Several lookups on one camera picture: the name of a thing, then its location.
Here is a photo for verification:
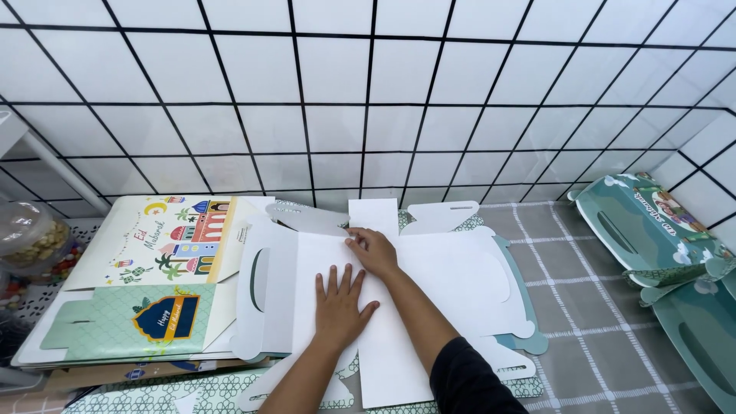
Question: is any person's left hand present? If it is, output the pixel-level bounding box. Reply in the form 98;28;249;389
314;264;381;348

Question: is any person's right hand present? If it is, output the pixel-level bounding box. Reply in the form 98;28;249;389
344;227;401;283

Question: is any white cardboard box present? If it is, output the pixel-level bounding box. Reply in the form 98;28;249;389
230;198;539;412

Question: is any teal flat cardboard box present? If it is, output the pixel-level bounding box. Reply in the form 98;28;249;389
492;235;550;356

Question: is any black sleeve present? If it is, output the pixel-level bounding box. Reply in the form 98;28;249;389
429;336;531;414

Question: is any cream printed flat gift box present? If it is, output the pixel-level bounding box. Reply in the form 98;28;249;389
60;195;278;292

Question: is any green flat box blue badge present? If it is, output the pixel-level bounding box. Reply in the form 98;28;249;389
11;281;240;369

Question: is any green lattice flat cardboard box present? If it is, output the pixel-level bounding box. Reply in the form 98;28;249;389
62;367;545;414

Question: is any stack of flat cardboard boxes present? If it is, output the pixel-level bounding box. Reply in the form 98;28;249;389
10;353;272;394

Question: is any green assembled gift box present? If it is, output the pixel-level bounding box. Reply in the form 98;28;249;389
638;275;736;414
567;171;732;289

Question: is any clear jar of coloured candies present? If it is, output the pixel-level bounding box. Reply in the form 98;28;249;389
28;240;87;286

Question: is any white metal rack pole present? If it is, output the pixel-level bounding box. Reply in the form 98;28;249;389
0;106;111;217

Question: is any white perforated plastic basket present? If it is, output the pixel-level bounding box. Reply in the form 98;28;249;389
10;217;105;324

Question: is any clear plastic jar of nuts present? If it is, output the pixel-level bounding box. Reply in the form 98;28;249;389
0;200;73;271

